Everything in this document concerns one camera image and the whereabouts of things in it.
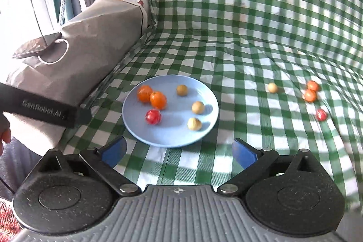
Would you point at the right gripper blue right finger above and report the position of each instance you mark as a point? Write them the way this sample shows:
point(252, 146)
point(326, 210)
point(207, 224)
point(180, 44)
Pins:
point(243, 153)

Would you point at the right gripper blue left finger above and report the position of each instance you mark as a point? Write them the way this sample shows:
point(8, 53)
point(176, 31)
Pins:
point(113, 152)

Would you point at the brown longan fruit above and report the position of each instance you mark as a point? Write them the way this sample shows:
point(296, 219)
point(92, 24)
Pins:
point(182, 90)
point(194, 124)

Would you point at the large orange fruit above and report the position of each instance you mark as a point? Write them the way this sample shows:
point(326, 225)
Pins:
point(143, 93)

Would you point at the beige longan fruit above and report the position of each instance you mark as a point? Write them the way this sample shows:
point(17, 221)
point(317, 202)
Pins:
point(198, 107)
point(272, 88)

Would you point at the person's left hand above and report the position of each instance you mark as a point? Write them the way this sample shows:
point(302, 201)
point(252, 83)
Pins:
point(5, 132)

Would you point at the red wrapped fruit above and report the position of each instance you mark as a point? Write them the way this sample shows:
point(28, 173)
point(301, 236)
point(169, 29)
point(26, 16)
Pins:
point(153, 117)

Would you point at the black smartphone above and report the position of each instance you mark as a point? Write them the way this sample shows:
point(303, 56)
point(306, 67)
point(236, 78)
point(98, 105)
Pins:
point(36, 46)

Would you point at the light blue plate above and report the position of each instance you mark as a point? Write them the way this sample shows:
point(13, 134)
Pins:
point(172, 131)

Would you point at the small red fruit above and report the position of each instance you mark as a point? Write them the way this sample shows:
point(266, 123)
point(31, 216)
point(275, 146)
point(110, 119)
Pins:
point(321, 115)

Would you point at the small orange fruit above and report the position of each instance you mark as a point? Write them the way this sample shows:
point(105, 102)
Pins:
point(313, 86)

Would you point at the grey sofa armrest cover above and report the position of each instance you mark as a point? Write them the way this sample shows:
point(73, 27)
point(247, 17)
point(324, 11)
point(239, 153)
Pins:
point(93, 44)

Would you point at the green checkered tablecloth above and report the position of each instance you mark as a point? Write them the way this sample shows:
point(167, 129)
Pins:
point(238, 47)

